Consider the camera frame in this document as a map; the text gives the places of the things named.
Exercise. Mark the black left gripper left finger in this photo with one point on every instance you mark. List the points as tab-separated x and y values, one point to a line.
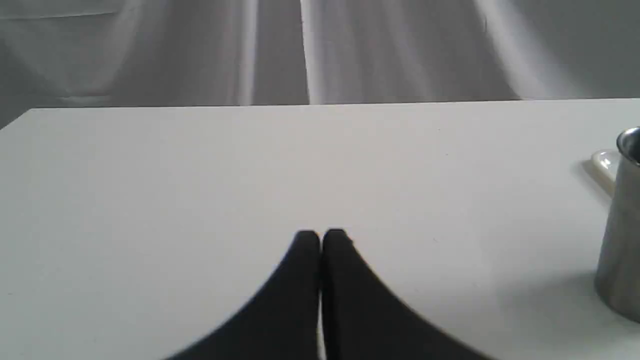
280	322

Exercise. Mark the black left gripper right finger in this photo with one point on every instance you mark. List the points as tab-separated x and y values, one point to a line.
364	320

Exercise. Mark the stainless steel cup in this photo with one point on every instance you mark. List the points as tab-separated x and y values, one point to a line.
617	278

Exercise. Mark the white plastic tray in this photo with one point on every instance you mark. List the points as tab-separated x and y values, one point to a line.
605	165

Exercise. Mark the grey backdrop cloth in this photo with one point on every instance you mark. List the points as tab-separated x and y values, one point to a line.
191	53

